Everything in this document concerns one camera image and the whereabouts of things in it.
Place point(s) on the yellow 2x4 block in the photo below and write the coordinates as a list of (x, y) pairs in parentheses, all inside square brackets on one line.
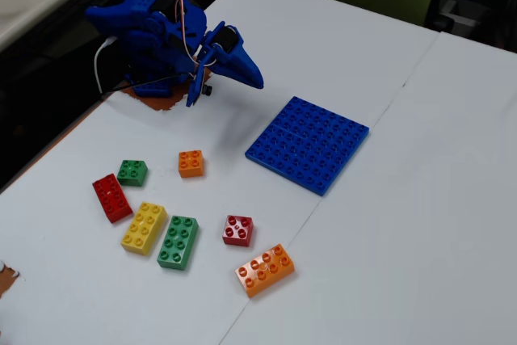
[(143, 228)]

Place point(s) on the red 2x4 block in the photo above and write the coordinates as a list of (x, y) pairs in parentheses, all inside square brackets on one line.
[(112, 199)]

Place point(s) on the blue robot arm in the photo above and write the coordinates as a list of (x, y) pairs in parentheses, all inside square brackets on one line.
[(177, 26)]

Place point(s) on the green 2x4 block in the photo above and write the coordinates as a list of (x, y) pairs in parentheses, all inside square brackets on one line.
[(177, 243)]

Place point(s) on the red 2x2 block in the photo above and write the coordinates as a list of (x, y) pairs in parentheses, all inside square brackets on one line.
[(237, 231)]

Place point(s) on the orange 2x2 block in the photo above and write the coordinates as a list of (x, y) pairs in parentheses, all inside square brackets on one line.
[(190, 164)]

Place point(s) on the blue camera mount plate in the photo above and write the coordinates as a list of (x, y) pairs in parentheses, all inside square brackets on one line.
[(198, 80)]

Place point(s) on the blue 8x8 base plate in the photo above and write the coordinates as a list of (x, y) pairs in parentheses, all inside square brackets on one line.
[(309, 145)]

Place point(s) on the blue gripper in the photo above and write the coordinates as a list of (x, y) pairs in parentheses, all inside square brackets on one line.
[(238, 59)]

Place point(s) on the green 2x2 block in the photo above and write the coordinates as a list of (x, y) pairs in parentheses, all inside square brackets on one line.
[(132, 173)]

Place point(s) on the orange 2x4 block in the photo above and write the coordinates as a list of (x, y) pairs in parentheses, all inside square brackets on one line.
[(264, 270)]

